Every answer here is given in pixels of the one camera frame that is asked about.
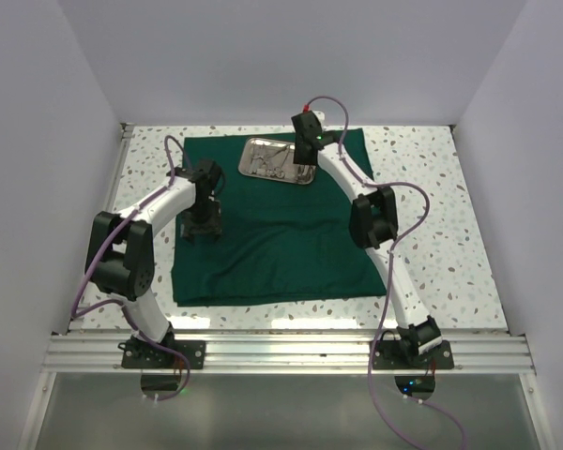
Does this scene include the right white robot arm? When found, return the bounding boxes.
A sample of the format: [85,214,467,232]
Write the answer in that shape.
[292,107,442,368]

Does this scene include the steel surgical scissors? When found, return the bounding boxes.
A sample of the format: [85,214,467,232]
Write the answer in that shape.
[263,144,291,180]

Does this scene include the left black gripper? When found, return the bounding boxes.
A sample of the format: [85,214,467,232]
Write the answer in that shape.
[181,199,221,245]

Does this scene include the steel forceps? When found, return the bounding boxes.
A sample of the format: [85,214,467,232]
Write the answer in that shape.
[249,145,268,176]

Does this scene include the dark green surgical cloth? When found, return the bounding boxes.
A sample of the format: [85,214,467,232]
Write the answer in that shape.
[171,136,386,307]

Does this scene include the stainless steel instrument tray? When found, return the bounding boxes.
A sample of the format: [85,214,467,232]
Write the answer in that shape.
[238,137,316,186]

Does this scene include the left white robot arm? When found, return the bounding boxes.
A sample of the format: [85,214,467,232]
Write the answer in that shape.
[83,159,225,368]

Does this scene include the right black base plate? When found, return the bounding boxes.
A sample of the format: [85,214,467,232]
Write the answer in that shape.
[370,330,455,371]

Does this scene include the aluminium mounting rail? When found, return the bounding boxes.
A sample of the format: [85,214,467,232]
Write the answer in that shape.
[40,330,536,375]

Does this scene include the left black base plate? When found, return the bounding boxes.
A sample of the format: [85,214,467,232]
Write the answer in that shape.
[117,337,206,369]

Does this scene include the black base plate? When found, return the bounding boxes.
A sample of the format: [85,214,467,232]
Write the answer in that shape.
[370,330,455,371]
[117,337,206,369]

